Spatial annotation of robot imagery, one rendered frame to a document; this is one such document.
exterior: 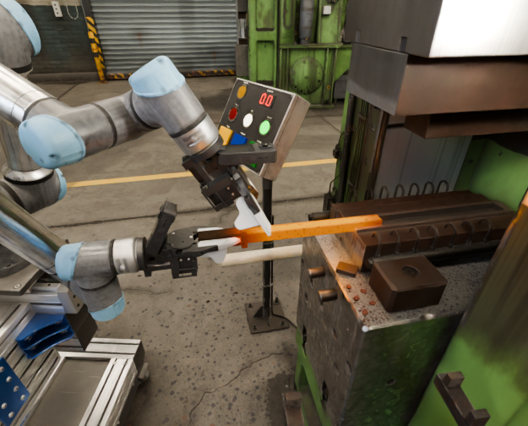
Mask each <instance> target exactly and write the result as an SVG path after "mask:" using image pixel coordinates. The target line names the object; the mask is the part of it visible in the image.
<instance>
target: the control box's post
mask: <svg viewBox="0 0 528 426"><path fill-rule="evenodd" d="M262 186H263V213H264V214H265V216H266V218H267V219H268V221H269V223H270V225H271V220H272V188H273V181H272V180H269V179H267V178H264V177H262ZM263 249H271V244H263ZM270 272H271V260H266V261H263V284H264V286H267V285H270ZM263 306H264V318H265V309H266V308H268V309H269V317H270V287H263Z"/></svg>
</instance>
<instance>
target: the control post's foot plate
mask: <svg viewBox="0 0 528 426"><path fill-rule="evenodd" d="M245 311H246V314H247V321H248V324H249V329H250V332H251V334H259V333H270V332H273V331H278V330H285V329H289V328H290V326H289V323H288V322H287V319H284V318H281V317H279V316H275V315H273V314H272V313H271V300H270V317H269V309H268V308H266V309H265V318H264V306H263V301H261V302H255V303H246V304H245ZM273 312H274V314H279V315H282V316H285V314H284V311H283V308H282V305H281V302H280V300H279V299H278V297H277V296H276V297H275V299H273ZM285 317H286V316H285Z"/></svg>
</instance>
